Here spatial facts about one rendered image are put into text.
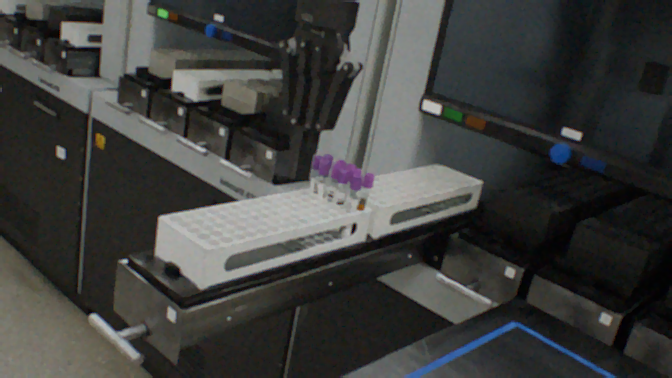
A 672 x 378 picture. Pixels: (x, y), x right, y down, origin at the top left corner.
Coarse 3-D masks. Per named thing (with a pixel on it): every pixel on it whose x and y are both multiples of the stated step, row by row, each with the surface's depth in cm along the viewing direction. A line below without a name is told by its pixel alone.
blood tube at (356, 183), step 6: (354, 174) 93; (354, 180) 92; (360, 180) 92; (354, 186) 93; (360, 186) 93; (354, 192) 93; (348, 198) 94; (354, 198) 93; (348, 204) 94; (354, 204) 94; (348, 210) 94; (354, 210) 94; (342, 228) 96; (348, 228) 95; (342, 234) 96; (348, 234) 95
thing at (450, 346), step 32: (480, 320) 81; (512, 320) 83; (544, 320) 84; (416, 352) 72; (448, 352) 73; (480, 352) 74; (512, 352) 75; (544, 352) 77; (576, 352) 78; (608, 352) 79
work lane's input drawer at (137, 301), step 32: (448, 224) 114; (128, 256) 81; (320, 256) 90; (352, 256) 95; (384, 256) 100; (416, 256) 108; (128, 288) 80; (160, 288) 77; (192, 288) 76; (224, 288) 79; (256, 288) 82; (288, 288) 86; (320, 288) 91; (96, 320) 78; (128, 320) 81; (160, 320) 77; (192, 320) 75; (224, 320) 79; (256, 320) 83; (128, 352) 74
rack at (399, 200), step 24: (432, 168) 123; (360, 192) 103; (384, 192) 105; (408, 192) 107; (432, 192) 111; (456, 192) 114; (480, 192) 120; (384, 216) 100; (408, 216) 113; (432, 216) 110
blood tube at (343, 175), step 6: (342, 174) 94; (348, 174) 94; (336, 180) 95; (342, 180) 94; (342, 186) 94; (336, 192) 95; (342, 192) 95; (336, 198) 95; (342, 198) 95; (336, 204) 95; (342, 204) 96; (336, 228) 97
